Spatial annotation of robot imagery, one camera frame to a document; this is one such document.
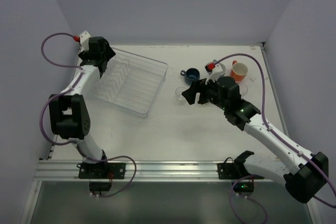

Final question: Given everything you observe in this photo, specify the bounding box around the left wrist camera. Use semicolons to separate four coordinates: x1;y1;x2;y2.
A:
79;30;91;51

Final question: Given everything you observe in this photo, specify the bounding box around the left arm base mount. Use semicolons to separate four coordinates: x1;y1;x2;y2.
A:
77;162;126;180

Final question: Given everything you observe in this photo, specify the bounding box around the white wire dish rack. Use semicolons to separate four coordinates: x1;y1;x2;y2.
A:
92;47;168;118

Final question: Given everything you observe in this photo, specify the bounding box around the tall clear glass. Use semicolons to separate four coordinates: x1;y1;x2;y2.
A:
238;82;248;97

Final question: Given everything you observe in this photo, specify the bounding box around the orange mug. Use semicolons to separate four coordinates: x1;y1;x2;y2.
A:
229;60;248;82

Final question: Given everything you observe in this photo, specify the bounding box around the right black controller box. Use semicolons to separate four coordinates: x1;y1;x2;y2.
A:
233;182;255;196

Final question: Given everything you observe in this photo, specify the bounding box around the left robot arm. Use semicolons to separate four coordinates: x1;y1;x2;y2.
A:
48;33;116;164

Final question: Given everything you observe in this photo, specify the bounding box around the small clear glass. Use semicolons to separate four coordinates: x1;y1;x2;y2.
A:
175;87;186;104

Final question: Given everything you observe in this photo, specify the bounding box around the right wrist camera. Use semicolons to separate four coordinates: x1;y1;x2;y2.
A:
205;62;226;83

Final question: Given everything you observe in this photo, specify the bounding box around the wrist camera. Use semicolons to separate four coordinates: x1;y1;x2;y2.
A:
79;30;91;51
205;62;226;83

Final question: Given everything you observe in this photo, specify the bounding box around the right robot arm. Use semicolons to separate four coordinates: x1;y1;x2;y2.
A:
182;77;329;203

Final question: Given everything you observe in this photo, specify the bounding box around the light blue flower mug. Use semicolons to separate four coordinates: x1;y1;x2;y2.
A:
212;60;226;78

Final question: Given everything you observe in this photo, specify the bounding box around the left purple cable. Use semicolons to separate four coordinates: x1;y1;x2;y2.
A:
39;32;81;146

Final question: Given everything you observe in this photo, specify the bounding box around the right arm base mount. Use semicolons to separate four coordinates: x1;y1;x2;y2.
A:
217;151;265;180

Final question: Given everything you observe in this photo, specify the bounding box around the left black controller box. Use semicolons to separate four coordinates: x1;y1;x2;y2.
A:
89;182;111;195

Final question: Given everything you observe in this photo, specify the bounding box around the dark blue cup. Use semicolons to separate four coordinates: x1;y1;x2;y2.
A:
180;68;200;83

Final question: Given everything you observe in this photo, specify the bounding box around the black controller box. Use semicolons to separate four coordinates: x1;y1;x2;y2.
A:
89;182;111;195
233;182;255;196

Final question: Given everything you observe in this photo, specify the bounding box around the aluminium mounting rail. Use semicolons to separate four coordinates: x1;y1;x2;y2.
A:
34;158;312;183

